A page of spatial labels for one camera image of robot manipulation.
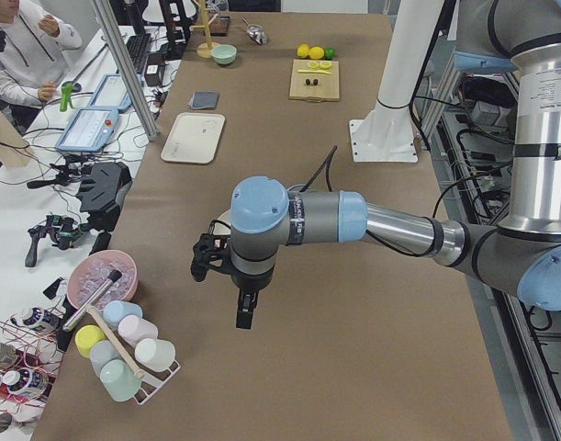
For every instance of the white cup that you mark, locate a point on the white cup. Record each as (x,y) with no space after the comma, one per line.
(156,354)

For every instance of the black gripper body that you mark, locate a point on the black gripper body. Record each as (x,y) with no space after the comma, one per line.
(249,282)

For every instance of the black keyboard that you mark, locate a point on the black keyboard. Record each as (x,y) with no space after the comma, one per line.
(138,47)

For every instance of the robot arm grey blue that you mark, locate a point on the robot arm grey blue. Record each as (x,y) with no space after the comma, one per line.
(523,36)
(524,261)

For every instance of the cream rectangular tray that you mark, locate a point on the cream rectangular tray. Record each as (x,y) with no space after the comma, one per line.
(194,138)

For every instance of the grey folded cloth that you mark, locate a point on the grey folded cloth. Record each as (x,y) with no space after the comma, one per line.
(201,100)

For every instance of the mint green cup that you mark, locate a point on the mint green cup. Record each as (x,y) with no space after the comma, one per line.
(119,380)

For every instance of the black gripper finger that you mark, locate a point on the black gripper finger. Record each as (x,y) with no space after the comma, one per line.
(248,306)
(240,314)

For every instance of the blue teach pendant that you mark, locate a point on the blue teach pendant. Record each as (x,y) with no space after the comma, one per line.
(88,131)
(111,92)

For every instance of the blue cup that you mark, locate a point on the blue cup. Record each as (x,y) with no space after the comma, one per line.
(116,310)

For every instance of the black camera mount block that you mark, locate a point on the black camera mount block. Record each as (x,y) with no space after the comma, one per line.
(102,193)

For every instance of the aluminium frame post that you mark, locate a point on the aluminium frame post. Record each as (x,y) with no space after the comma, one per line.
(108,24)

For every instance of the pink bowl with ice cubes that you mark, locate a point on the pink bowl with ice cubes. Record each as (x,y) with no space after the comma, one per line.
(89,275)

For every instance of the yellow plastic knife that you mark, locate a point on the yellow plastic knife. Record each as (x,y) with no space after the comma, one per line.
(312,71)

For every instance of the bamboo cutting board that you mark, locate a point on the bamboo cutting board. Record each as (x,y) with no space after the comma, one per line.
(328,90)

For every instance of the metal muddler black tip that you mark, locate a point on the metal muddler black tip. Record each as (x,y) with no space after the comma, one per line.
(112,278)

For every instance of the green lime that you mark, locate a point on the green lime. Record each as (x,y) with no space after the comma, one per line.
(329,53)

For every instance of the white wire cup rack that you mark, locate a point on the white wire cup rack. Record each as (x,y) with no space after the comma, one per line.
(152,383)

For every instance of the whole yellow lemon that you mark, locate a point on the whole yellow lemon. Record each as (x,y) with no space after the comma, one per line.
(303,51)
(316,53)

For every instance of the yellow cup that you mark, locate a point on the yellow cup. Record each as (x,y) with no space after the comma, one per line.
(87,337)

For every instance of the wooden mug tree stand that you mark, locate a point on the wooden mug tree stand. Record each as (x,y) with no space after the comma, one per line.
(206,16)

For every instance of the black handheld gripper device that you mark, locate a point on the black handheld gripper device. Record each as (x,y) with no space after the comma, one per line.
(64,232)

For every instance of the wooden rack handle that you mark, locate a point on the wooden rack handle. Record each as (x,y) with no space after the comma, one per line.
(96,315)

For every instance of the mint green bowl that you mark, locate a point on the mint green bowl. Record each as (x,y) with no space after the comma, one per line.
(224,54)

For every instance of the grey cup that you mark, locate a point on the grey cup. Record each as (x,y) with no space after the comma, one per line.
(102,353)

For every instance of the person in white hoodie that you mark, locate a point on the person in white hoodie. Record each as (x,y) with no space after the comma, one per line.
(32,64)

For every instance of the green clamp tool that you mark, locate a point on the green clamp tool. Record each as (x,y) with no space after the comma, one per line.
(66,98)

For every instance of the pink cup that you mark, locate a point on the pink cup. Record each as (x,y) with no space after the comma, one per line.
(132,329)

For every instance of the metal scoop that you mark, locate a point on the metal scoop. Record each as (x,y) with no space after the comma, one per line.
(255,32)

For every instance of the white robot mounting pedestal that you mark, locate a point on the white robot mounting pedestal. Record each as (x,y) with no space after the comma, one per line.
(386,134)

